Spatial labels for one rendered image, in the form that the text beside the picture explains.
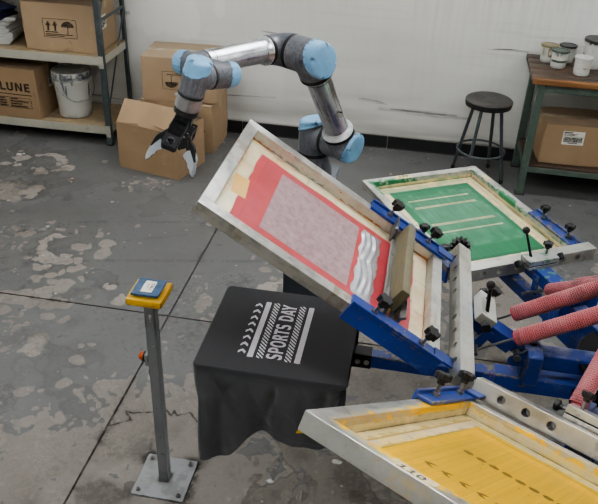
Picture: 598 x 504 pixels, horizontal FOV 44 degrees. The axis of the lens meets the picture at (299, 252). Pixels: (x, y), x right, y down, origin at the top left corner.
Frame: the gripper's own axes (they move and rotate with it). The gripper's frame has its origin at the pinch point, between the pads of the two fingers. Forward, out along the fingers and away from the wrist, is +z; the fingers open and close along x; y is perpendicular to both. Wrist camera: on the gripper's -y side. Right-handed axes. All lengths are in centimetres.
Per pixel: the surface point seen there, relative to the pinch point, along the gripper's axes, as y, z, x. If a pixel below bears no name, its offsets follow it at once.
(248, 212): -14.0, -5.1, -27.4
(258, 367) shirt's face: -19, 42, -47
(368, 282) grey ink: -9, 5, -67
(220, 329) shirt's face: -4, 47, -31
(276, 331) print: -1, 42, -48
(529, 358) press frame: -8, 10, -121
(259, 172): 9.1, -5.8, -25.0
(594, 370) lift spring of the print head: -25, -6, -130
